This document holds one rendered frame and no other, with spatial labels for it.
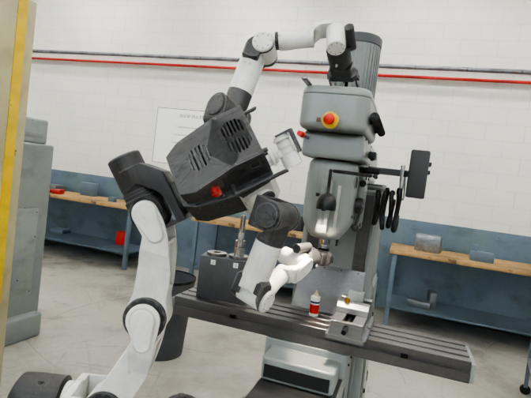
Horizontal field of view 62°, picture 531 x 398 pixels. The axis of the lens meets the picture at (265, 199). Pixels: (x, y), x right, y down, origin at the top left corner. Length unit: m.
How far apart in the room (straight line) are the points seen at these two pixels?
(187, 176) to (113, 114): 6.26
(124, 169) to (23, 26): 1.44
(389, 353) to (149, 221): 1.01
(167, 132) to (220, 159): 5.71
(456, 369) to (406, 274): 4.32
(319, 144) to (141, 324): 0.92
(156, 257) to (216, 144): 0.43
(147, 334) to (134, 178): 0.51
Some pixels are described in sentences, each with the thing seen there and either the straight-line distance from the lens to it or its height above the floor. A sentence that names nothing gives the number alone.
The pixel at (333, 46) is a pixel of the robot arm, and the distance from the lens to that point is 1.68.
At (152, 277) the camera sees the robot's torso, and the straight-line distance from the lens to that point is 1.54.
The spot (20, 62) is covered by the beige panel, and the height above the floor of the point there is 1.96.
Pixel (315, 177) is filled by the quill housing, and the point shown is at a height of 1.55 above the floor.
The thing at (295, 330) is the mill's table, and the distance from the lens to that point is 1.87.
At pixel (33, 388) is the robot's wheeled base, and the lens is 1.79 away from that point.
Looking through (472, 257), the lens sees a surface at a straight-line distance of 5.49.
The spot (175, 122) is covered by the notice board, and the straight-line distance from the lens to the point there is 6.98.
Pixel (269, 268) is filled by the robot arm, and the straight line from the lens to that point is 1.41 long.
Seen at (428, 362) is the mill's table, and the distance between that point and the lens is 1.84.
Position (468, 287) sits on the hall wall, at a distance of 6.18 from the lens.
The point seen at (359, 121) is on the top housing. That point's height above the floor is 1.77.
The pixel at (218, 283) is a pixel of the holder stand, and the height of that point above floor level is 1.04.
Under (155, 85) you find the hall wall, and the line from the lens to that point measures 7.27.
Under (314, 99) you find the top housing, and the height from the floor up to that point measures 1.83.
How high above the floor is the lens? 1.53
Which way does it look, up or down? 3 degrees down
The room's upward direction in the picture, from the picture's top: 7 degrees clockwise
